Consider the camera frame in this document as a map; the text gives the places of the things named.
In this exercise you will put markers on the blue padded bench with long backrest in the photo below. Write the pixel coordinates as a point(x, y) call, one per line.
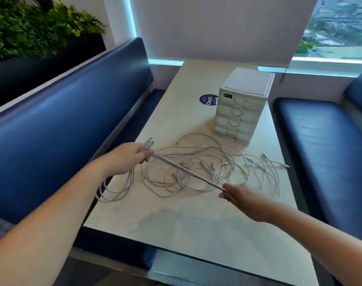
point(64, 122)

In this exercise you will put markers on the white plastic drawer cabinet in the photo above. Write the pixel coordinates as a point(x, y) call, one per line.
point(246, 98)

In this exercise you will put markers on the person's right forearm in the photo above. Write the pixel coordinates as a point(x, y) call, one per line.
point(324, 244)

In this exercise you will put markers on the glass window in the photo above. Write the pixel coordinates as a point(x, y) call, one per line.
point(339, 29)

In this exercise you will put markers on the white roller blind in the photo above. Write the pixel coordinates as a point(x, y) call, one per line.
point(222, 29)

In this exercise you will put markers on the person's left hand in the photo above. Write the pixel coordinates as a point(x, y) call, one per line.
point(124, 159)

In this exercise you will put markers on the person's right hand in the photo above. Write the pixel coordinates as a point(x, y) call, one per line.
point(249, 205)

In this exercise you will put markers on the blue padded bench with short backrest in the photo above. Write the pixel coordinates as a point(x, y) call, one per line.
point(324, 145)

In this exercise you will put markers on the green leafy plant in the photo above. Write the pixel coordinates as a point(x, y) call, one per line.
point(28, 26)

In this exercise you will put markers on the person's left forearm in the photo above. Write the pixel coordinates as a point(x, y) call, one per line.
point(46, 223)

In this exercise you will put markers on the black planter box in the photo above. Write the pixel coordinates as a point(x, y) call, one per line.
point(43, 71)

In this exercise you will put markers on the person's right fingers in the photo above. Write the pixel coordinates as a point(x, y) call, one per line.
point(228, 194)

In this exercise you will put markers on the person's left fingers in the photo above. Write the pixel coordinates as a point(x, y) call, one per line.
point(145, 154)

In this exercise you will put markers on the round purple sticker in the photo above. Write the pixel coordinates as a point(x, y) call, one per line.
point(207, 99)

